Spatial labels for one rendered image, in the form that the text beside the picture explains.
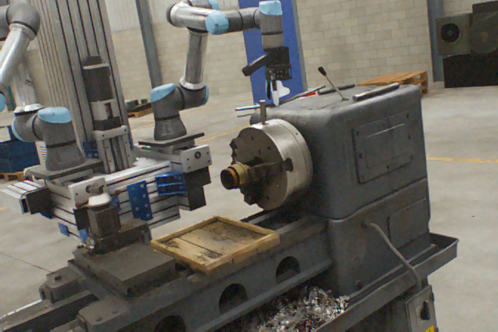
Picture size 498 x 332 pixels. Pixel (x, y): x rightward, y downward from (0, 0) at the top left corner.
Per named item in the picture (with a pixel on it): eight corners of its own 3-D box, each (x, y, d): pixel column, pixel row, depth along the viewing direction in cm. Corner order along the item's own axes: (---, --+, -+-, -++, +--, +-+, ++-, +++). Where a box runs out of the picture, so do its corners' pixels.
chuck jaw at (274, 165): (267, 159, 193) (289, 156, 183) (271, 173, 193) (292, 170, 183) (244, 167, 186) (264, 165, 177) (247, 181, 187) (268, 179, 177)
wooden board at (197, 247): (219, 223, 207) (217, 213, 206) (281, 243, 178) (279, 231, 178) (150, 251, 189) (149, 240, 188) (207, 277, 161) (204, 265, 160)
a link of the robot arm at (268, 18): (270, 0, 187) (285, -1, 180) (273, 32, 190) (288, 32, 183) (252, 2, 183) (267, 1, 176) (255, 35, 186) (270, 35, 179)
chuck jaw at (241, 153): (257, 163, 198) (241, 138, 202) (262, 155, 195) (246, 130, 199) (233, 171, 192) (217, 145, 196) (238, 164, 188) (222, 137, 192)
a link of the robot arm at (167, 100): (149, 117, 244) (143, 87, 241) (176, 111, 250) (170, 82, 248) (160, 118, 234) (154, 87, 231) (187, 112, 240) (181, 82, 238)
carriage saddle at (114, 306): (123, 256, 189) (120, 240, 188) (193, 293, 152) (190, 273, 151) (38, 290, 171) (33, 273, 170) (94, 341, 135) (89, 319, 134)
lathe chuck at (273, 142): (253, 192, 215) (246, 115, 207) (309, 212, 191) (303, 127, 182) (236, 198, 210) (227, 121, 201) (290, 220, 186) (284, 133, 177)
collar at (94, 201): (106, 197, 171) (104, 188, 171) (116, 201, 165) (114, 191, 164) (82, 204, 167) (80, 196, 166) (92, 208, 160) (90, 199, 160)
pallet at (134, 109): (138, 111, 1476) (135, 97, 1468) (163, 109, 1445) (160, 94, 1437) (112, 120, 1368) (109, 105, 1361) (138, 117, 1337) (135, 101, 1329)
